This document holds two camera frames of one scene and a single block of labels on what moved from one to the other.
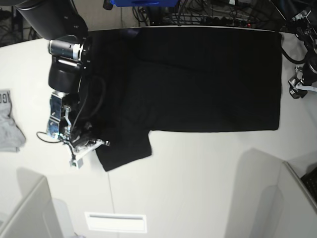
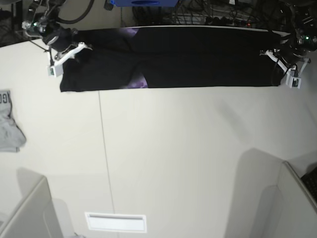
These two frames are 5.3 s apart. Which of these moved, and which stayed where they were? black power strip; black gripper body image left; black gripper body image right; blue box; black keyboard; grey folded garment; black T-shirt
Moved: black gripper body image right; black gripper body image left; black T-shirt
Stayed: grey folded garment; black power strip; black keyboard; blue box
